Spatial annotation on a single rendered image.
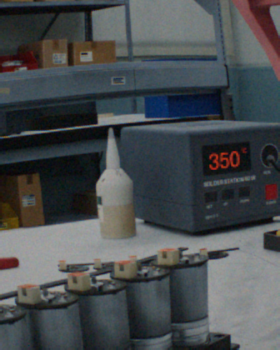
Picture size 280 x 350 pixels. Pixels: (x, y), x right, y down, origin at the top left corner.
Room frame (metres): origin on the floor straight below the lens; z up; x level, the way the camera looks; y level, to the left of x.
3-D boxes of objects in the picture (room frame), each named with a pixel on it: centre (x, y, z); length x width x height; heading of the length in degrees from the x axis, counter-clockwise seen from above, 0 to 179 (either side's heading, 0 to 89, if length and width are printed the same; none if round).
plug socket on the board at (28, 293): (0.31, 0.04, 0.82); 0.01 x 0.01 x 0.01; 50
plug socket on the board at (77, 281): (0.33, 0.02, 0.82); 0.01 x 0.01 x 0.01; 50
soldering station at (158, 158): (0.87, -0.07, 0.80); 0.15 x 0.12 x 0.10; 23
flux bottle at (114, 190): (0.83, 0.02, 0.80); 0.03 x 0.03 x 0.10
